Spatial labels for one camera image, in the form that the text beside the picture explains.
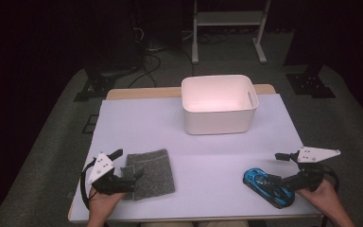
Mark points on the blue toy car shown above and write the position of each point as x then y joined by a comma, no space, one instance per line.
258,181

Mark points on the black stand base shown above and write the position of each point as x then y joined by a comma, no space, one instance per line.
310,85
99,85

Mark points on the person's left hand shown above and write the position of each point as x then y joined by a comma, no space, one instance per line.
102,203

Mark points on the wooden table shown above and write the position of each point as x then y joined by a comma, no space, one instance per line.
145,93

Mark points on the black square floor frame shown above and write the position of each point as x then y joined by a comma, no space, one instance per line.
90,124

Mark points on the pale lavender table mat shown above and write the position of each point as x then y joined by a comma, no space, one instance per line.
138,126

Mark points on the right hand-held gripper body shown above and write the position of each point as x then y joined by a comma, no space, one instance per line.
312,154

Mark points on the white metal stand frame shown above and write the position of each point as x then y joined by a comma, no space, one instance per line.
228,18

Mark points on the white plastic bin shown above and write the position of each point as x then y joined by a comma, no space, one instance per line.
217,119

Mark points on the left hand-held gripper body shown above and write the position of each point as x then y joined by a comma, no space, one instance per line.
99,168

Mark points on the grey cloth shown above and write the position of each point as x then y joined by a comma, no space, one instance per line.
157,173

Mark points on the person's right hand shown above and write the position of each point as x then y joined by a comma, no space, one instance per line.
326,195

